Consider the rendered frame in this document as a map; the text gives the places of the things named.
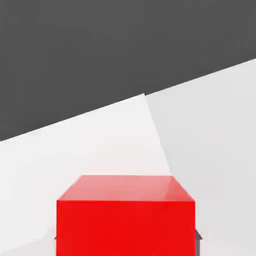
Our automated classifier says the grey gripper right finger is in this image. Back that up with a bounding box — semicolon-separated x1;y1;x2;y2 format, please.
194;228;204;256

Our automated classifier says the small red cube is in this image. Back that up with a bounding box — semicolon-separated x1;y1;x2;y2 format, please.
56;174;196;256

